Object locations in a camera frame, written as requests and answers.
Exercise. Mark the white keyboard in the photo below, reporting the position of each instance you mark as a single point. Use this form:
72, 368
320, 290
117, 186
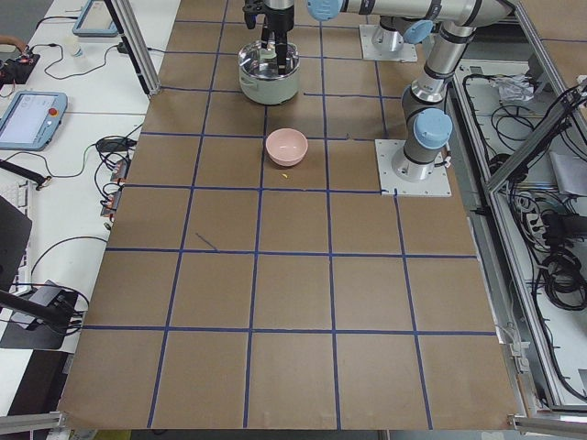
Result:
16, 227

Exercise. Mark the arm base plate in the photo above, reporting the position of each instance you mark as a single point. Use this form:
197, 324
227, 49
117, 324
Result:
380, 44
402, 177

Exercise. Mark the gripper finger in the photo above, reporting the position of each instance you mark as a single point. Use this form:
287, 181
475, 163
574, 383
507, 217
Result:
281, 49
265, 37

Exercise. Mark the pale green cooking pot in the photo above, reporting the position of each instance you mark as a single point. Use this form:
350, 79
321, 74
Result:
258, 74

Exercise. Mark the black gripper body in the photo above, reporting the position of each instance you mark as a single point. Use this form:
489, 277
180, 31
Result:
276, 20

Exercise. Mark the blue teach pendant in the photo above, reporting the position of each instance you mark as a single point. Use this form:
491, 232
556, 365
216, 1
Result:
31, 120
94, 21

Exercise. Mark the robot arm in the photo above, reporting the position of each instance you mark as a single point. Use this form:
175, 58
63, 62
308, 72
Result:
413, 30
428, 126

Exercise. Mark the pink bowl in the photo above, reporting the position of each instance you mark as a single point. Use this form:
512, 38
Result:
286, 146

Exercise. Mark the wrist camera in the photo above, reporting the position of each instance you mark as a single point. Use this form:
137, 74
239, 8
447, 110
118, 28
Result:
251, 9

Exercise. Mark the aluminium frame post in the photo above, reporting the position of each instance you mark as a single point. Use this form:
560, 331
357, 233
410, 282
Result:
128, 29

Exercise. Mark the blue teach pendant far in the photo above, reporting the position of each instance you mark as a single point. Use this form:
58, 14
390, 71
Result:
94, 21

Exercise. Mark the black monitor stand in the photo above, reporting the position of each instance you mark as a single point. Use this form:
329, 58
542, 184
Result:
41, 318

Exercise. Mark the crumpled white paper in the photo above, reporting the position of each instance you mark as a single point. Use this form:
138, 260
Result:
513, 88

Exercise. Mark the blue teach pendant near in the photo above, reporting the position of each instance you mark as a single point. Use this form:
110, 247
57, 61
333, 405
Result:
31, 120

